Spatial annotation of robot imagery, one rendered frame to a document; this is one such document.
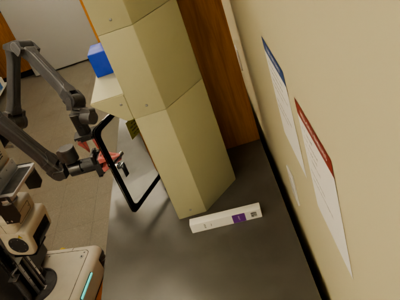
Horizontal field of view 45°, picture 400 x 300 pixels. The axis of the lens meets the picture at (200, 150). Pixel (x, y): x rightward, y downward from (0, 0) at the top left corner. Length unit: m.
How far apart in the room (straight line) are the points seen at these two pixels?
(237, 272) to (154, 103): 0.61
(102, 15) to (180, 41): 0.29
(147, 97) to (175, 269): 0.59
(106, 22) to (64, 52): 5.36
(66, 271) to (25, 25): 4.39
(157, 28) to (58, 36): 5.27
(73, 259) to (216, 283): 1.58
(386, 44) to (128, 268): 1.51
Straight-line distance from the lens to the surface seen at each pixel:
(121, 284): 1.74
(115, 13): 1.47
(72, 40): 6.76
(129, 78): 1.54
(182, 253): 1.73
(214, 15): 1.87
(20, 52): 2.30
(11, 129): 1.92
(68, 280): 2.93
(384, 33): 0.37
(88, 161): 1.88
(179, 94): 1.63
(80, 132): 2.16
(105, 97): 1.59
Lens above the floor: 2.12
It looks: 33 degrees down
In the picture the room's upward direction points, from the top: 20 degrees counter-clockwise
